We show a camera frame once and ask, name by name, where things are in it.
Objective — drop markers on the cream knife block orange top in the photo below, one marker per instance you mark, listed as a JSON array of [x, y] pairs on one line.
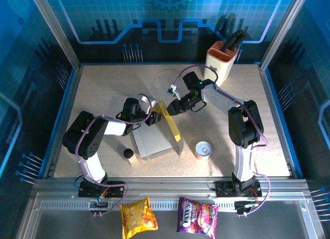
[[221, 66]]

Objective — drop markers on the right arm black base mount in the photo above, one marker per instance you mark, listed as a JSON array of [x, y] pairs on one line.
[[224, 190]]

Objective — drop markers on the aluminium front frame rail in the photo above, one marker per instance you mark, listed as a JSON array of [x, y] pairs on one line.
[[167, 187]]

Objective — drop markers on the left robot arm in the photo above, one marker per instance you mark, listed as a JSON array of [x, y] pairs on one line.
[[85, 136]]

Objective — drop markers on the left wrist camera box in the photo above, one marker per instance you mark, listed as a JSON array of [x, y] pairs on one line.
[[149, 103]]

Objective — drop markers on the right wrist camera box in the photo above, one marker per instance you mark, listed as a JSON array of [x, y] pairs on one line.
[[174, 92]]

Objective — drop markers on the purple candy bag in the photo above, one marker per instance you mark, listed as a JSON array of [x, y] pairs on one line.
[[197, 218]]

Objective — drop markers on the aluminium frame post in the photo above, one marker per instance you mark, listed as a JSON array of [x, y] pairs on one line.
[[55, 30], [283, 30]]

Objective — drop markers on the yellow snack bag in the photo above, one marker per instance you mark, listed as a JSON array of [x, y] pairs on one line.
[[138, 218]]

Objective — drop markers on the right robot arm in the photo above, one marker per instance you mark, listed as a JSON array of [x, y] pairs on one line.
[[245, 123]]

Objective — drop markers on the tin can with pull tab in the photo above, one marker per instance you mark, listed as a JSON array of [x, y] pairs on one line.
[[203, 149]]

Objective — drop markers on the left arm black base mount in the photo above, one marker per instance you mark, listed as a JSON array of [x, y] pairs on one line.
[[113, 188]]

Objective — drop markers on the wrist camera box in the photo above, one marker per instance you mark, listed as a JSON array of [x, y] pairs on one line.
[[149, 103], [174, 92]]

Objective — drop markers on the small jar with black lid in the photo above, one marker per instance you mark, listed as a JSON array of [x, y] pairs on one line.
[[128, 153]]

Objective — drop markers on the slotted metal rail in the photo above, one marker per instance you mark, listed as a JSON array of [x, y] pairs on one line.
[[64, 205]]

